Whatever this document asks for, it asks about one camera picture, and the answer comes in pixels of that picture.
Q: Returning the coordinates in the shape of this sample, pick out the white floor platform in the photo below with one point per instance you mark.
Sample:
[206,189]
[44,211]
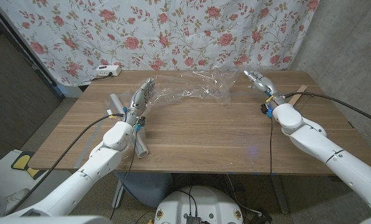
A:
[5,177]

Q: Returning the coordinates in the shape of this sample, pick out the floral print curtain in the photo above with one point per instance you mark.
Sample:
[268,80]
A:
[173,31]

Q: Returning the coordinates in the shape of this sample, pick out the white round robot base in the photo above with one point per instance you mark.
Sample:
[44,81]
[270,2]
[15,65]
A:
[201,205]

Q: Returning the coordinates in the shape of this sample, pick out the transparent cling film sheet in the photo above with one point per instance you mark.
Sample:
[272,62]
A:
[201,85]

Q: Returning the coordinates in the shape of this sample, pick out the wooden stick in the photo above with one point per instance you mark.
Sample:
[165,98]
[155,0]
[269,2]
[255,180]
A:
[299,92]

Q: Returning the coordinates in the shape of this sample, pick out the cling film roll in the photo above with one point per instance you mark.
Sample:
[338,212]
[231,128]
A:
[142,152]

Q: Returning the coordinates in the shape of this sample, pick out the white power strip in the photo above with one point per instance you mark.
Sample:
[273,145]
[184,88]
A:
[108,70]

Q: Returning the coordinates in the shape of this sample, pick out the white shoe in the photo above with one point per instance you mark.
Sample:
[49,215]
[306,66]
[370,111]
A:
[17,199]

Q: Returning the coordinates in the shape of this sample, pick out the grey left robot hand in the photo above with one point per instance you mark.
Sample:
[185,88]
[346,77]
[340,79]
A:
[139,102]

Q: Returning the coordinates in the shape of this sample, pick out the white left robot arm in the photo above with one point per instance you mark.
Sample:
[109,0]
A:
[79,183]

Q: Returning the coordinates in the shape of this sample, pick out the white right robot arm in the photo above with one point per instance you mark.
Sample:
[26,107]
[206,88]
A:
[328,149]

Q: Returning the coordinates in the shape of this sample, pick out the black power adapter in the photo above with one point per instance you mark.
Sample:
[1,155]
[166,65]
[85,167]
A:
[261,217]

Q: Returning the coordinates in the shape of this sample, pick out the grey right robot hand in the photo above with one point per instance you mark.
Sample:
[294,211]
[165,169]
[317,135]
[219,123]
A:
[263,82]

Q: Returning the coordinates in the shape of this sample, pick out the blue-grey chair seat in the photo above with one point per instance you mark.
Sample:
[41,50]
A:
[148,186]

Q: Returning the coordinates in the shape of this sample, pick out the grey table leg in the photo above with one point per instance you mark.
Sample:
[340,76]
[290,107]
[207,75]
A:
[280,193]

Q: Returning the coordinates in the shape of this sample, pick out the yellow and black pad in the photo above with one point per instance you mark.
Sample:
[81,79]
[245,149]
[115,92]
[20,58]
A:
[22,161]

